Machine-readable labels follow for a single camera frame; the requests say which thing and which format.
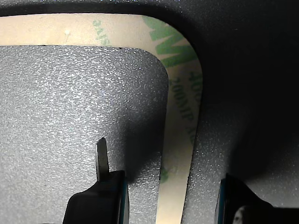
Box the dark gray textured mat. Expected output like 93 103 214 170
0 2 299 224

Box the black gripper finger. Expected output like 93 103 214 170
62 137 130 224
214 173 299 224

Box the tan adhesive frame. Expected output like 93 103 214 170
0 13 203 224

